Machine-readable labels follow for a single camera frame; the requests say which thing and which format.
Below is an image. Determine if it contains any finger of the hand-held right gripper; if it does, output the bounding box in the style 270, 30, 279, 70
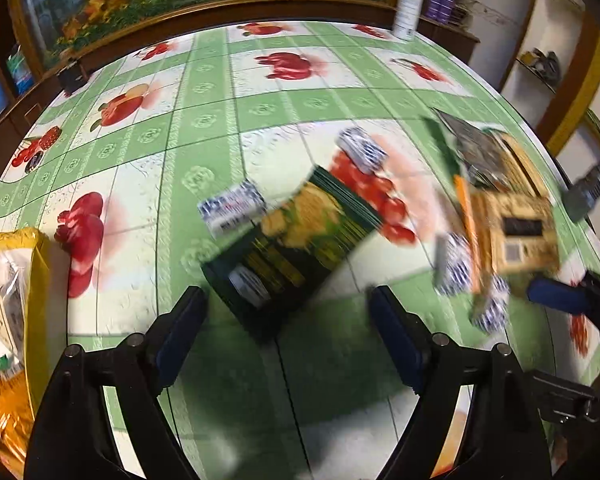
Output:
527, 369, 600, 426
527, 270, 600, 317

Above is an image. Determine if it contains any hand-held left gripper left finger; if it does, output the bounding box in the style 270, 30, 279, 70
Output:
24, 285, 211, 480

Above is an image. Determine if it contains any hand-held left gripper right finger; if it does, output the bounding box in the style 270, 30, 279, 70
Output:
371, 285, 553, 480

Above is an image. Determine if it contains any blue white candy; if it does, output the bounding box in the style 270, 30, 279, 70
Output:
197, 180, 267, 238
470, 277, 511, 333
435, 234, 473, 295
227, 265, 271, 308
336, 127, 388, 173

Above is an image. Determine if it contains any orange black-label cracker packet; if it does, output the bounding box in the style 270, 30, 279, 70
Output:
452, 175, 563, 306

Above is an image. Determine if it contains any yellow-rimmed white tray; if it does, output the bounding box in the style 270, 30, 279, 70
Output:
0, 227, 51, 480

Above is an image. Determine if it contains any dark green cookie packet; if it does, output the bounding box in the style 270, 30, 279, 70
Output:
201, 165, 383, 343

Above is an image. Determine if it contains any white clear packet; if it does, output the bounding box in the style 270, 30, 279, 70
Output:
0, 247, 31, 361

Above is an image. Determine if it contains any grey yellow bundle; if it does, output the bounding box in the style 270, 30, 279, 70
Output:
520, 47, 563, 83

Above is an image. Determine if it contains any green checked fruit tablecloth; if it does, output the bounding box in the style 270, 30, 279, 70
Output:
0, 19, 600, 480

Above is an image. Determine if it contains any dark glass jar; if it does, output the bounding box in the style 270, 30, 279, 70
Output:
57, 57, 88, 96

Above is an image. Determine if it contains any white spray bottle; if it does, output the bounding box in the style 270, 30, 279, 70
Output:
392, 0, 425, 42

